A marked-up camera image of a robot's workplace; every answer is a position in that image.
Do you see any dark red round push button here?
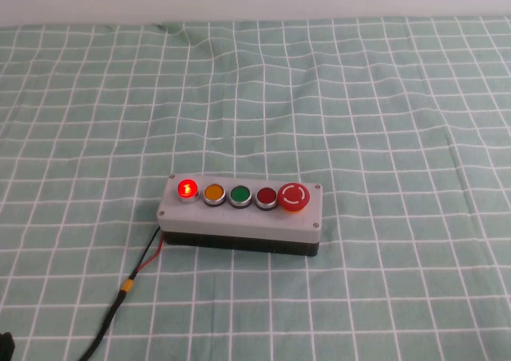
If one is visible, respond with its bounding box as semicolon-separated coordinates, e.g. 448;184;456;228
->
254;186;279;212

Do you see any green round push button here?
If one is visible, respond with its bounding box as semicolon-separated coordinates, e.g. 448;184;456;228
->
228;184;252;210

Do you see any red mushroom emergency stop button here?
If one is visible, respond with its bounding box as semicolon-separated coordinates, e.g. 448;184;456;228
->
277;182;311;215

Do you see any yellow round push button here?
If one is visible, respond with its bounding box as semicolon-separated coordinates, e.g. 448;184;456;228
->
202;182;225;208

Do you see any grey black button control box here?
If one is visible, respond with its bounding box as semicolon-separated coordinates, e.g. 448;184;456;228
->
156;173;323;258

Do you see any red dome indicator light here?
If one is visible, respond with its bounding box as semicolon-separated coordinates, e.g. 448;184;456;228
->
176;179;200;204

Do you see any green white checked tablecloth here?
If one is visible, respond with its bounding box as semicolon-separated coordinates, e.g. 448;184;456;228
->
0;16;511;361

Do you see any thin red wire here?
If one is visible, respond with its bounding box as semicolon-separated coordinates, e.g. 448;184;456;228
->
139;232;165;272

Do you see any thin black wire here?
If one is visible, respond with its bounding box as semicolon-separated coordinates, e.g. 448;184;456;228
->
130;228;161;278

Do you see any black sleeved cable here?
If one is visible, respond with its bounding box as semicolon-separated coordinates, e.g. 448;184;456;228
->
77;291;127;361

